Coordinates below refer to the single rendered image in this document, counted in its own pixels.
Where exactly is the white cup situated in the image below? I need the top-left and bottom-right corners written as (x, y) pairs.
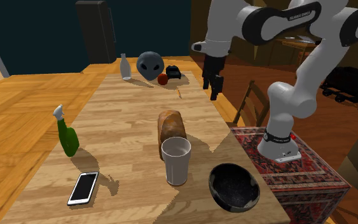
top-left (161, 136), bottom-right (192, 187)

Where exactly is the clear glass bottle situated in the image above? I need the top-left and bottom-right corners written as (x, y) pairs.
top-left (120, 53), bottom-right (133, 81)

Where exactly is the brown bread loaf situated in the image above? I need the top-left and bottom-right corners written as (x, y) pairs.
top-left (157, 109), bottom-right (188, 162)

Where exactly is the small black toy car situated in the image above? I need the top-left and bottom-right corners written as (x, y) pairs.
top-left (165, 65), bottom-right (182, 80)

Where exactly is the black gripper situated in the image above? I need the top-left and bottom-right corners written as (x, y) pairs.
top-left (202, 54), bottom-right (227, 101)

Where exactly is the red patterned robot stand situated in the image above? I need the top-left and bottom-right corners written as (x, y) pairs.
top-left (230, 125), bottom-right (352, 224)

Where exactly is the wooden desk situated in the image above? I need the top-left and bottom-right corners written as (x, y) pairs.
top-left (259, 34), bottom-right (320, 67)

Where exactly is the black wheeled cart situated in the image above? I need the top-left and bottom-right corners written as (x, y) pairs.
top-left (319, 66), bottom-right (358, 104)

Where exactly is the white smartphone with black screen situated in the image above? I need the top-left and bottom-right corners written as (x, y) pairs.
top-left (66, 171), bottom-right (100, 207)

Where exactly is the wooden table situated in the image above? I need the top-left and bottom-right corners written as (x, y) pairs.
top-left (0, 70), bottom-right (292, 224)

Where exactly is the wooden chair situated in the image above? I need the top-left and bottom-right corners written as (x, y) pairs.
top-left (232, 80), bottom-right (271, 128)

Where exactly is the black refrigerator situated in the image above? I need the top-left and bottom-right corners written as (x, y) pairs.
top-left (74, 0), bottom-right (118, 65)

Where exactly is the black bowl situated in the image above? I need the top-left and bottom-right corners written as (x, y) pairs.
top-left (208, 163), bottom-right (261, 214)

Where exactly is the grey alien head mask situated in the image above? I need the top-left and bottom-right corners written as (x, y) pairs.
top-left (135, 51), bottom-right (165, 81)

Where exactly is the green spray bottle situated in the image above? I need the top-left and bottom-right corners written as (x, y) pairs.
top-left (52, 104), bottom-right (81, 158)

